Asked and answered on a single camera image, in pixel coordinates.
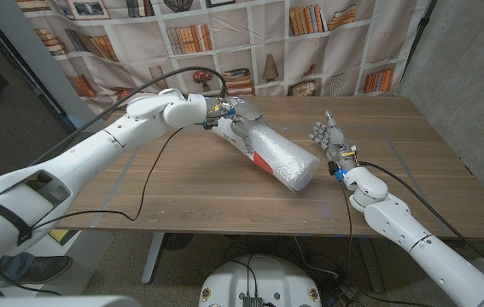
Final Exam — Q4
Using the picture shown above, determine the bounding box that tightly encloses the dark person shoe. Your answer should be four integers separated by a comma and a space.
19, 255, 74, 285

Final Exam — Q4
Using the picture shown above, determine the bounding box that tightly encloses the black backdrop stand pole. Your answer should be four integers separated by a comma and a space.
403, 0, 438, 82

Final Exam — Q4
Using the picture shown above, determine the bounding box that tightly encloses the white floor cable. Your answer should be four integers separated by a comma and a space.
294, 236, 340, 281

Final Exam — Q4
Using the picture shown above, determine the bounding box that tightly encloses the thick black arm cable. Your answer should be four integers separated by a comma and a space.
358, 160, 484, 283
30, 66, 228, 167

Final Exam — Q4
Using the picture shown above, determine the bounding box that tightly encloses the clear bubble wrap roll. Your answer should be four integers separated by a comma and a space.
211, 117, 321, 193

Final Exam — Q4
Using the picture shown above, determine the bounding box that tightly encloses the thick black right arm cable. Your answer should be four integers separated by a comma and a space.
358, 160, 484, 283

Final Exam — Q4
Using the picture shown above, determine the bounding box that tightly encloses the grey table leg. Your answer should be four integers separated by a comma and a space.
359, 237, 386, 294

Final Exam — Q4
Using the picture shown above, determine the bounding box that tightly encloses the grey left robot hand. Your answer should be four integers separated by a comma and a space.
201, 96, 266, 155

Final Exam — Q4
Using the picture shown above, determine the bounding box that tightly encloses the person leg in blue jeans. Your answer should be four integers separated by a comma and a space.
0, 251, 37, 282

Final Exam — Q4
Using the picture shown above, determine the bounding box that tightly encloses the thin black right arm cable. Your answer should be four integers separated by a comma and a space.
337, 177, 437, 307

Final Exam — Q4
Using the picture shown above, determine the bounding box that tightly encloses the black torso cable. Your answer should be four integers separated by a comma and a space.
229, 254, 259, 297

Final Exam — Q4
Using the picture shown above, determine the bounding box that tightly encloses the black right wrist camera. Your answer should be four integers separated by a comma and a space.
329, 160, 345, 181

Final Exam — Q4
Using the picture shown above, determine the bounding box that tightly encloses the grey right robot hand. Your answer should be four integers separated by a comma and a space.
308, 109, 359, 174

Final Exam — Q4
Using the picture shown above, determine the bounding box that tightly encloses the black round floor object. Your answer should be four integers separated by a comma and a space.
162, 233, 194, 251

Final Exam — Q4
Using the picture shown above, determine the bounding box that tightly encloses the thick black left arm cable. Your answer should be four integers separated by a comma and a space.
30, 66, 228, 167

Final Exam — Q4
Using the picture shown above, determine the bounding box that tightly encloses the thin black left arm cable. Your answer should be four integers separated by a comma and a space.
30, 126, 185, 231

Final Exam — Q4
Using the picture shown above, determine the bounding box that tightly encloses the white round robot torso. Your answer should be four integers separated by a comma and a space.
197, 254, 322, 307

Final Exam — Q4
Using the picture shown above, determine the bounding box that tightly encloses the white table leg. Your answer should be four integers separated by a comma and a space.
141, 232, 166, 286

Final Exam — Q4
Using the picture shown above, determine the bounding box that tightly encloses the grey power strip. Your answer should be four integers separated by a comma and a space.
325, 281, 359, 307

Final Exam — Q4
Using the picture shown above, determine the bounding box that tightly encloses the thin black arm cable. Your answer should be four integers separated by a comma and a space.
30, 126, 185, 231
337, 177, 437, 307

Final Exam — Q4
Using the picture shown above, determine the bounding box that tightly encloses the white floor board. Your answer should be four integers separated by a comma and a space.
0, 229, 115, 298

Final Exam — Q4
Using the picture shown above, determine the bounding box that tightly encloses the small yellow object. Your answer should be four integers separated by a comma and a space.
49, 229, 71, 245

